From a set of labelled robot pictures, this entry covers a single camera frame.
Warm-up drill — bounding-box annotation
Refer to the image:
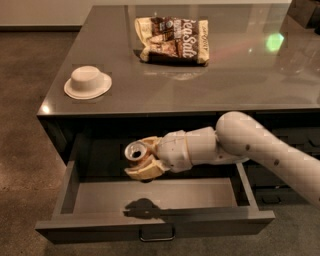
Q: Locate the open grey top drawer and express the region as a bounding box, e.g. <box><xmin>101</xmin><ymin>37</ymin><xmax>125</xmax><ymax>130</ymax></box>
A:
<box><xmin>35</xmin><ymin>134</ymin><xmax>275</xmax><ymax>244</ymax></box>

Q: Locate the grey drawer cabinet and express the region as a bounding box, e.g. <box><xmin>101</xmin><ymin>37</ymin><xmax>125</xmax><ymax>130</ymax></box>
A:
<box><xmin>36</xmin><ymin>3</ymin><xmax>320</xmax><ymax>206</ymax></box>

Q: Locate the dark box in corner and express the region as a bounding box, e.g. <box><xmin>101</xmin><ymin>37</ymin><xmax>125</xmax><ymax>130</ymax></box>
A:
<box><xmin>288</xmin><ymin>0</ymin><xmax>320</xmax><ymax>34</ymax></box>

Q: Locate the closed lower right drawer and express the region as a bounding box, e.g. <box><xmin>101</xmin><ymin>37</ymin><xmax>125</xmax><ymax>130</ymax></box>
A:
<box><xmin>254</xmin><ymin>188</ymin><xmax>307</xmax><ymax>205</ymax></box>

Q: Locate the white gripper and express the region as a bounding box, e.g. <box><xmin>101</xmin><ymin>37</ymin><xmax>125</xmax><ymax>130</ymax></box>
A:
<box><xmin>125</xmin><ymin>130</ymin><xmax>192</xmax><ymax>181</ymax></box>

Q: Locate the orange soda can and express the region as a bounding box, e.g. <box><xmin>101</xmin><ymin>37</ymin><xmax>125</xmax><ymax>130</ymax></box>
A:
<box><xmin>124</xmin><ymin>141</ymin><xmax>152</xmax><ymax>167</ymax></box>

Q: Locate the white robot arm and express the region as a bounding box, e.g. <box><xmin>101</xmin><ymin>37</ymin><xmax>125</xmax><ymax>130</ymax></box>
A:
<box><xmin>125</xmin><ymin>111</ymin><xmax>320</xmax><ymax>208</ymax></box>

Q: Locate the sea salt chip bag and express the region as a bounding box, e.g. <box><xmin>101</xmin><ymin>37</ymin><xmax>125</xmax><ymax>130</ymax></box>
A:
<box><xmin>134</xmin><ymin>17</ymin><xmax>210</xmax><ymax>65</ymax></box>

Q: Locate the white upside-down bowl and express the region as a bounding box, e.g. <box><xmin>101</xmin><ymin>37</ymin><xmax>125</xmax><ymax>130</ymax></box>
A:
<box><xmin>64</xmin><ymin>66</ymin><xmax>112</xmax><ymax>100</ymax></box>

